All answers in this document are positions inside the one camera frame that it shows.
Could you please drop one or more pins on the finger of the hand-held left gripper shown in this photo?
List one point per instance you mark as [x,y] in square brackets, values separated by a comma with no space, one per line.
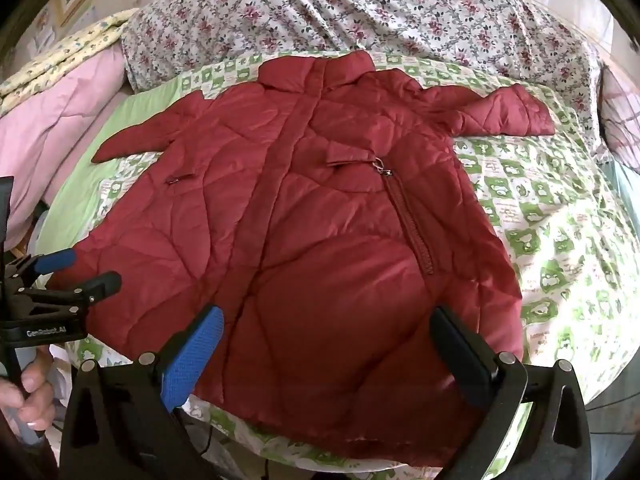
[97,285]
[57,262]

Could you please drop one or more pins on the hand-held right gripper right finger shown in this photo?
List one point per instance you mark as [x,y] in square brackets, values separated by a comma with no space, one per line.
[462,365]

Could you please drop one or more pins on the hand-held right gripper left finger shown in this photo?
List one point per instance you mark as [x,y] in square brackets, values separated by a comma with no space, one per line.
[192,360]

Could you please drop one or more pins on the red quilted jacket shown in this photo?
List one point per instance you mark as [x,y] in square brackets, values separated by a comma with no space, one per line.
[300,200]

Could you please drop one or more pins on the person's left hand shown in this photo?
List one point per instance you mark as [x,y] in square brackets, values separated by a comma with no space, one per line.
[32,392]

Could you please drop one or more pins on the pink quilt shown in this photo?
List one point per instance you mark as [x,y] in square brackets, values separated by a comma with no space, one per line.
[55,125]

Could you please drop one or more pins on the green checked blanket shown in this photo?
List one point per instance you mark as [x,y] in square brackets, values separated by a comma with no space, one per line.
[540,240]

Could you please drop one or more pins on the yellow floral quilt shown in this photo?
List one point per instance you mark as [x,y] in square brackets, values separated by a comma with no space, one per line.
[55,55]

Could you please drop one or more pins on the light blue cloth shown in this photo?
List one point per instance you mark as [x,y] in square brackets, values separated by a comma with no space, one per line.
[625,185]

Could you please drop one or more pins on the pink checked cloth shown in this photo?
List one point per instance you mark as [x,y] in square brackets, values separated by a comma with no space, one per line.
[620,115]

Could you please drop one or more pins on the floral bedsheet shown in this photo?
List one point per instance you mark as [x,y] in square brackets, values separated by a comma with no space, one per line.
[380,10]

